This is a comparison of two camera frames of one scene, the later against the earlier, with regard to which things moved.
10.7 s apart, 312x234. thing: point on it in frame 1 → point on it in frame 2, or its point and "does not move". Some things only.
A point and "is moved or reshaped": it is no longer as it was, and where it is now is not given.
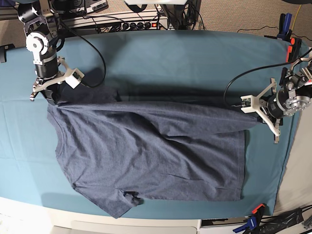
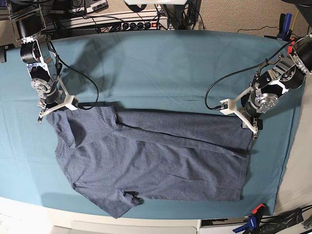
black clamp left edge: [3, 49] does not move
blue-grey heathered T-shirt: [117, 153] is moved or reshaped
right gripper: [270, 106] → [248, 107]
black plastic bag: [269, 224] does not move
